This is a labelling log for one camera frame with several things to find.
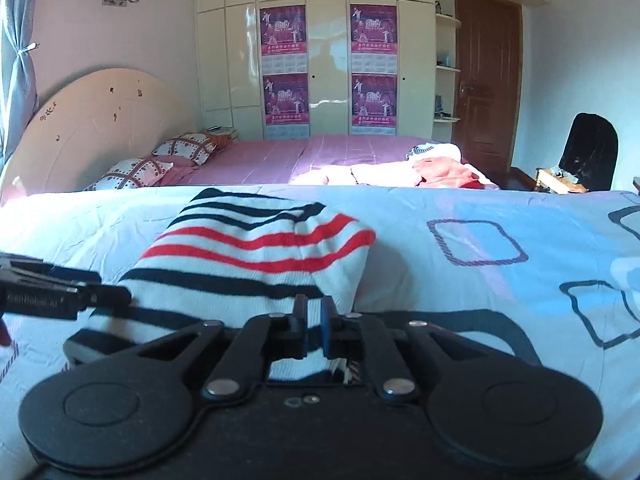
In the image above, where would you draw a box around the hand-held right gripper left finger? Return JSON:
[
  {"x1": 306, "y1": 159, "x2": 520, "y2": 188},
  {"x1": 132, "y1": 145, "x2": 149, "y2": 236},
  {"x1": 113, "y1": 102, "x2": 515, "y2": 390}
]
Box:
[{"x1": 127, "y1": 295, "x2": 308, "y2": 403}]

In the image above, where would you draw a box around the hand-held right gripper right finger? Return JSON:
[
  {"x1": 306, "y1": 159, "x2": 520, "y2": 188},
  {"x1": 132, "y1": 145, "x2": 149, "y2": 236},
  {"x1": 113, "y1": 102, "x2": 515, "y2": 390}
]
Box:
[{"x1": 321, "y1": 296, "x2": 493, "y2": 403}]

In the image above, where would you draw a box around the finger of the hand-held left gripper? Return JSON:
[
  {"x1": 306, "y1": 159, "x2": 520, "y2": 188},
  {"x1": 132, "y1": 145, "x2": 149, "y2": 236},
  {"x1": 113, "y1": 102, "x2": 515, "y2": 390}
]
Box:
[
  {"x1": 44, "y1": 264, "x2": 102, "y2": 285},
  {"x1": 77, "y1": 284, "x2": 133, "y2": 311}
]

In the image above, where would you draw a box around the striped knit sweater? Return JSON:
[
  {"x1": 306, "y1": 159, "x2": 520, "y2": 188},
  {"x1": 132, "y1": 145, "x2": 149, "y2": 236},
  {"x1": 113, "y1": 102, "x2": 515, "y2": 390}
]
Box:
[{"x1": 65, "y1": 187, "x2": 377, "y2": 386}]

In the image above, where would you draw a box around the checked white pillow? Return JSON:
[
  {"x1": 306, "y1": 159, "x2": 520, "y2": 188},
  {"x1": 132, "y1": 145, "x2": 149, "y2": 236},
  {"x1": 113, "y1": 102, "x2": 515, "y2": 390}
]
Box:
[
  {"x1": 151, "y1": 132, "x2": 217, "y2": 167},
  {"x1": 97, "y1": 157, "x2": 174, "y2": 191}
]

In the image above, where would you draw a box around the beige rounded headboard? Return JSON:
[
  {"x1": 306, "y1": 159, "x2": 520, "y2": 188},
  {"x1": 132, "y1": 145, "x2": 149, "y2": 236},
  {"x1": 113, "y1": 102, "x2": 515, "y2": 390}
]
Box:
[{"x1": 0, "y1": 67, "x2": 202, "y2": 197}]

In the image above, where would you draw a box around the orange box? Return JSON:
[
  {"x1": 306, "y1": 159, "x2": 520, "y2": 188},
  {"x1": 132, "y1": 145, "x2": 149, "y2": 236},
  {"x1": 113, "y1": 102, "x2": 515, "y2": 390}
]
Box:
[{"x1": 206, "y1": 126, "x2": 239, "y2": 149}]

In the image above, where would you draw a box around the red cloth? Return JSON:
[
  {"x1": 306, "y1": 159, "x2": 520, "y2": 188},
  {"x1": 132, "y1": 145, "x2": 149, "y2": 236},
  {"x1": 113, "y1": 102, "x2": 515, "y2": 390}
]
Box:
[{"x1": 414, "y1": 156, "x2": 487, "y2": 190}]

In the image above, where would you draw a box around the white dark-striped cloth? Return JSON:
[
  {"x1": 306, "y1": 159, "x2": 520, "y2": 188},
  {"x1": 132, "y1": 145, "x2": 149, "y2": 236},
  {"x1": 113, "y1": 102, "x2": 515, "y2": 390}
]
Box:
[{"x1": 406, "y1": 143, "x2": 464, "y2": 164}]

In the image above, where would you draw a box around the grey curtain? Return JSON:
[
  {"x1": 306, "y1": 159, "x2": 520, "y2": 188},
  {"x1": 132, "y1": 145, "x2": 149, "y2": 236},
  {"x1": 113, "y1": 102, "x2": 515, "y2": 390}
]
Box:
[{"x1": 0, "y1": 0, "x2": 42, "y2": 172}]

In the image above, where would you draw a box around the small wooden stool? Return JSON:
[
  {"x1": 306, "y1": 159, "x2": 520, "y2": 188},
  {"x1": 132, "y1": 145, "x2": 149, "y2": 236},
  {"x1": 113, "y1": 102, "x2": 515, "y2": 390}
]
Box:
[{"x1": 535, "y1": 166, "x2": 589, "y2": 195}]

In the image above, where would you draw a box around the cream glossy wardrobe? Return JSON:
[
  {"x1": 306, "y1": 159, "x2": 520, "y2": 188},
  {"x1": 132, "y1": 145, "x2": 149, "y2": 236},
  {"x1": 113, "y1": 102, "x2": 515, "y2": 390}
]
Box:
[{"x1": 194, "y1": 0, "x2": 552, "y2": 144}]

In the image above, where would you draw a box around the cream corner shelf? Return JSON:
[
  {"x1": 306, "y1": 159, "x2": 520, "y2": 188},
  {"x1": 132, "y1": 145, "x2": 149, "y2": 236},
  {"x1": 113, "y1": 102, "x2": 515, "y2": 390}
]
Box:
[{"x1": 434, "y1": 0, "x2": 462, "y2": 124}]

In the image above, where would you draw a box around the brown wooden door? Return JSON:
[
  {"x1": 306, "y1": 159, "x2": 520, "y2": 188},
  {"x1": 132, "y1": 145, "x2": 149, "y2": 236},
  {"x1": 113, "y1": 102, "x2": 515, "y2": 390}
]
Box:
[{"x1": 451, "y1": 0, "x2": 524, "y2": 177}]

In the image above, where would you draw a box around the black chair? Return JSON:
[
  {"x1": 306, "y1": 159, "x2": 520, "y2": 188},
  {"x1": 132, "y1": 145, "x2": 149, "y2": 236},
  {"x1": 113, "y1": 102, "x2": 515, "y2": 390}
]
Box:
[{"x1": 557, "y1": 112, "x2": 620, "y2": 192}]

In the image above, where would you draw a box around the purple wall poster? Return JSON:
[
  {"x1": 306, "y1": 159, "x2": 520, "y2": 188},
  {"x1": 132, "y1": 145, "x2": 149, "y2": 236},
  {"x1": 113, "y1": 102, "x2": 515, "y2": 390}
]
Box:
[
  {"x1": 260, "y1": 5, "x2": 307, "y2": 77},
  {"x1": 262, "y1": 74, "x2": 310, "y2": 141},
  {"x1": 351, "y1": 74, "x2": 399, "y2": 137},
  {"x1": 350, "y1": 4, "x2": 398, "y2": 75}
]

